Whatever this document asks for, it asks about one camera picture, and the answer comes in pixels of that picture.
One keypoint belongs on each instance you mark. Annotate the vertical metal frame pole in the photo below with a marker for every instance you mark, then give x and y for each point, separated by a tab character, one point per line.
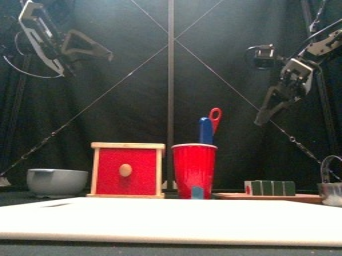
170	83

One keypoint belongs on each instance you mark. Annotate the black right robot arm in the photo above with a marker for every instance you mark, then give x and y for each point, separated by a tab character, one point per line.
327	41

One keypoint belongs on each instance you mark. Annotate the wooden cutting board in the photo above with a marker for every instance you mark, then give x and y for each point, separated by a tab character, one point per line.
267	198

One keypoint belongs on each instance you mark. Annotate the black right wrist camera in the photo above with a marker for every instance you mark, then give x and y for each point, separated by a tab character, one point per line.
263	56

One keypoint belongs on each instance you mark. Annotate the red plastic cup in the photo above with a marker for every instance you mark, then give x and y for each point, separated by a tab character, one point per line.
194	170

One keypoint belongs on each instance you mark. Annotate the large white board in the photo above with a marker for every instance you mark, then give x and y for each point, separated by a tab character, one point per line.
168	220

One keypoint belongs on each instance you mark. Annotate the grey bowl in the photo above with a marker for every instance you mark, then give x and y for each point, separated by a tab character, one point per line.
55	181

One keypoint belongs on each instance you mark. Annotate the red wooden drawer box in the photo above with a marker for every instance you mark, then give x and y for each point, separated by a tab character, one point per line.
127	173

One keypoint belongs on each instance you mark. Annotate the green toy sushi roll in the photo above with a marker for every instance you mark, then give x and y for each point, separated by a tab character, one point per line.
271	188

